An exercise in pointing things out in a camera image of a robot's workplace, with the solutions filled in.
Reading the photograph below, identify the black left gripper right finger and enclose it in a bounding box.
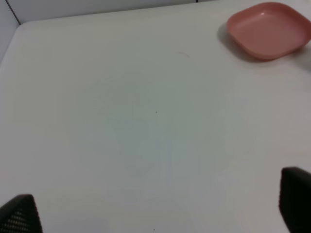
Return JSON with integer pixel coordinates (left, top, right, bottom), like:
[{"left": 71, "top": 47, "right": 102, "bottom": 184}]
[{"left": 279, "top": 167, "right": 311, "bottom": 233}]

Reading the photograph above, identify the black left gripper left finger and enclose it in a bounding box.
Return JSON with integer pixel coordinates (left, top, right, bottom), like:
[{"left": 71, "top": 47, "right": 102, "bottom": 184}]
[{"left": 0, "top": 194, "right": 43, "bottom": 233}]

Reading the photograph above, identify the pink square plastic plate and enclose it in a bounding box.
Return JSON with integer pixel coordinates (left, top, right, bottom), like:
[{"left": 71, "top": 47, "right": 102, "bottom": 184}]
[{"left": 226, "top": 2, "right": 311, "bottom": 60}]

